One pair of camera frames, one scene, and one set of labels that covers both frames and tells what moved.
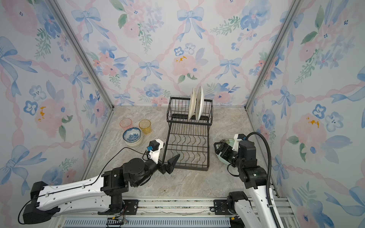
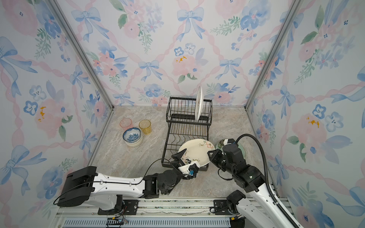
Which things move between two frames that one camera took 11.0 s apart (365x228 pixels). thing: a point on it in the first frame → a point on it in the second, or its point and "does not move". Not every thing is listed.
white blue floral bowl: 131,135 does not move
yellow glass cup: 145,125 does not move
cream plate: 192,105 → 196,150
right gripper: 227,150 → 214,158
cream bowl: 137,143 does not move
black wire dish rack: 189,119 does not move
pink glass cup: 126,123 does not move
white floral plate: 199,104 does not move
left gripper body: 161,167 → 190,178
